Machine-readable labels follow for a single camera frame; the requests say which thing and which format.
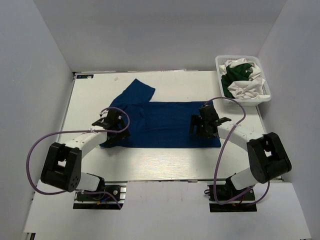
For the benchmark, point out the blue t shirt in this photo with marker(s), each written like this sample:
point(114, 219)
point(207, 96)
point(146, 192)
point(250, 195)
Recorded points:
point(155, 124)

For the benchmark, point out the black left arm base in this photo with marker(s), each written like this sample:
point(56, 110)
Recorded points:
point(112, 198)

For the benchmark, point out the white cloth in basket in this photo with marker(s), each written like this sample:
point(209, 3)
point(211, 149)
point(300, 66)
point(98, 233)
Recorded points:
point(223, 67)

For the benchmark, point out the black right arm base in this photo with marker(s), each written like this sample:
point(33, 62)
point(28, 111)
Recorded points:
point(243, 204)

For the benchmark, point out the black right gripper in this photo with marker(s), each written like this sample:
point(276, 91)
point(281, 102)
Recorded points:
point(196, 120)

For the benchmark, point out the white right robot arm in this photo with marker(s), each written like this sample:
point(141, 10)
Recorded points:
point(267, 156)

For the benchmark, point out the dark green t shirt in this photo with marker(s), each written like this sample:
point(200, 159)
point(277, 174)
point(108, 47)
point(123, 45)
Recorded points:
point(237, 73)

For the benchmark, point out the white plastic basket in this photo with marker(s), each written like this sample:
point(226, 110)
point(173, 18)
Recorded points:
point(221, 59)

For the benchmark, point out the white t shirt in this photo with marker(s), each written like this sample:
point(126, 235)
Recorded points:
point(252, 89)

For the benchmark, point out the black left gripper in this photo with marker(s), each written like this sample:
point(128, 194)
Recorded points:
point(121, 135)

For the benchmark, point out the blue table label sticker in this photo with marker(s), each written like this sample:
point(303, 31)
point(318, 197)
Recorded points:
point(84, 76)

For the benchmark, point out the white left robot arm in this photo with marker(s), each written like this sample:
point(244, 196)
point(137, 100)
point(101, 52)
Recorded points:
point(63, 164)

